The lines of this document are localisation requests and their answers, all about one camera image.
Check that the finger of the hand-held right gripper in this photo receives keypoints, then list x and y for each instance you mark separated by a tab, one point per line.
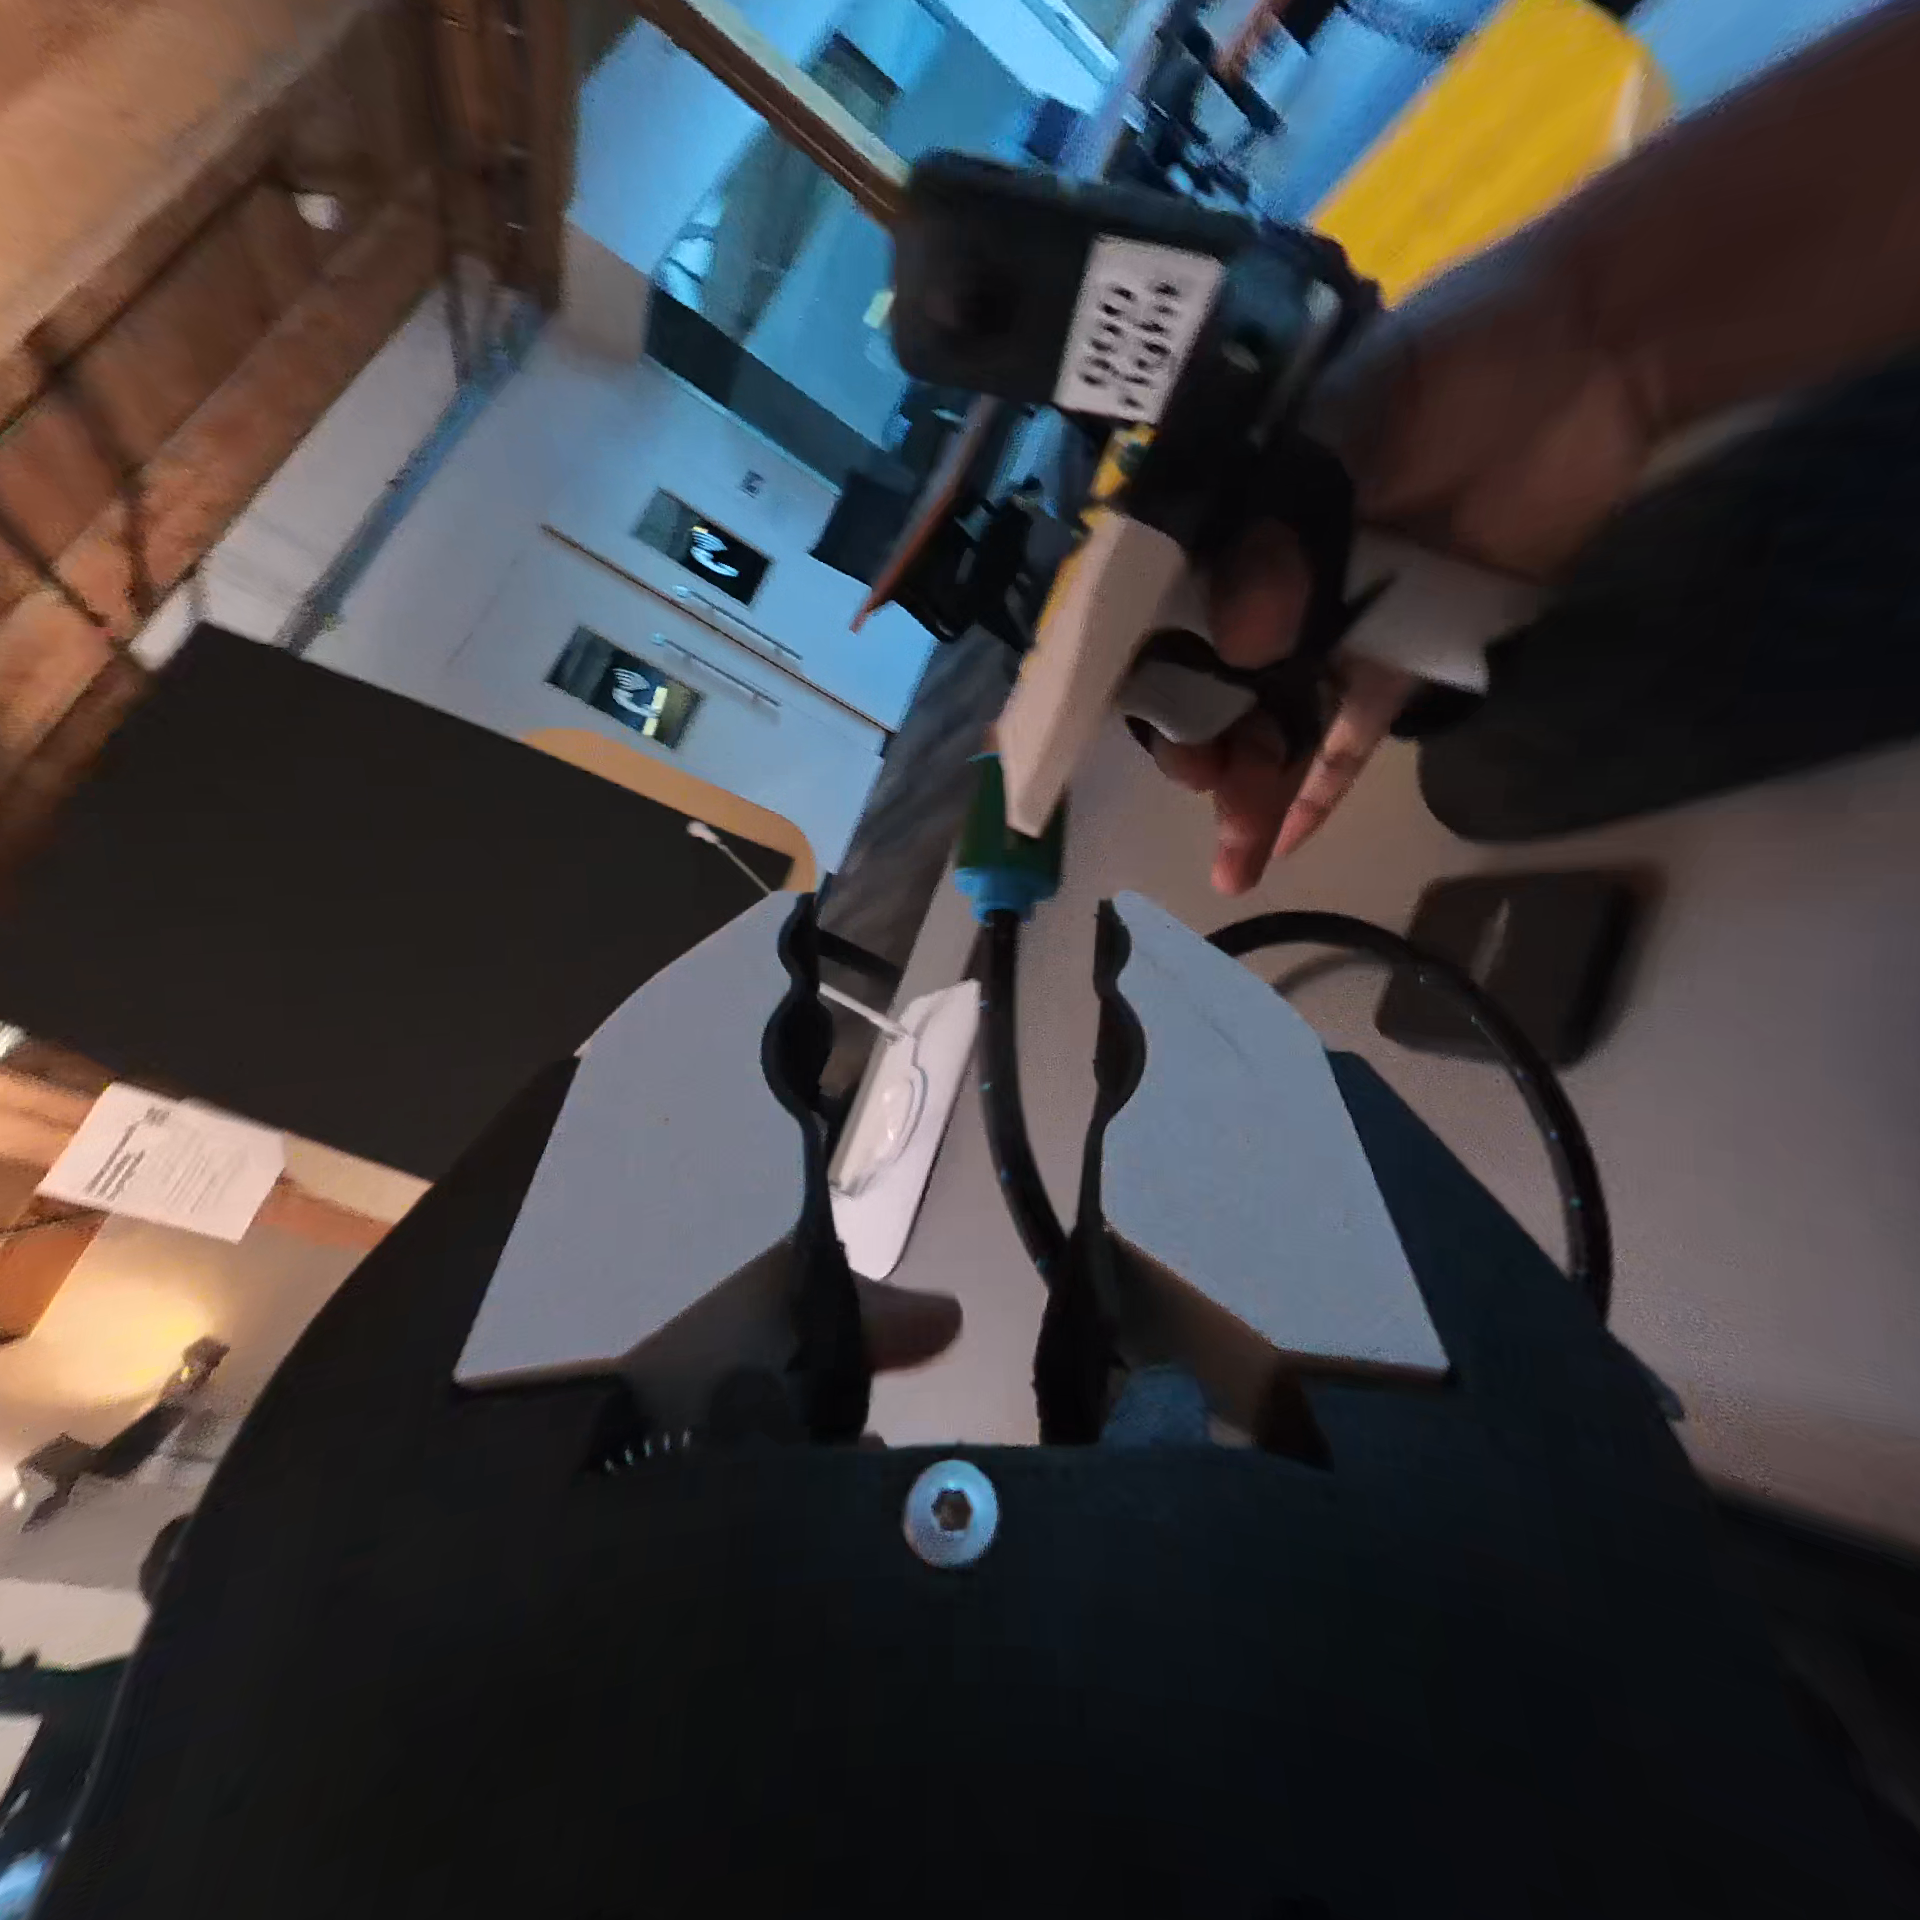
1089	676

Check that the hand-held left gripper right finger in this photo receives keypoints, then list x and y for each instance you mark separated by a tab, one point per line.
1260	1184

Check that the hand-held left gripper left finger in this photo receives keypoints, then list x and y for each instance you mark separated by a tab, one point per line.
645	1170

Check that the black hdmi hub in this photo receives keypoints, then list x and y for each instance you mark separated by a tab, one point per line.
1516	967

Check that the yellow plastic bin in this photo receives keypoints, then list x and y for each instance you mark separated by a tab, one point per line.
1500	135

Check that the person's right forearm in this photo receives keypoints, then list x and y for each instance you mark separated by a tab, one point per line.
1801	224

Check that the person's left hand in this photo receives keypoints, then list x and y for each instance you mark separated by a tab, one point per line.
908	1334

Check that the white plastic packaging tray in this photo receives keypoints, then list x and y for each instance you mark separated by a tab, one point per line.
942	1036

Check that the white paper sheet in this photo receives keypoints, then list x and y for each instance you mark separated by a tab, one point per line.
166	1162

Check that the black quilted pad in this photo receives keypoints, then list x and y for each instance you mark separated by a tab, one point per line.
1724	630

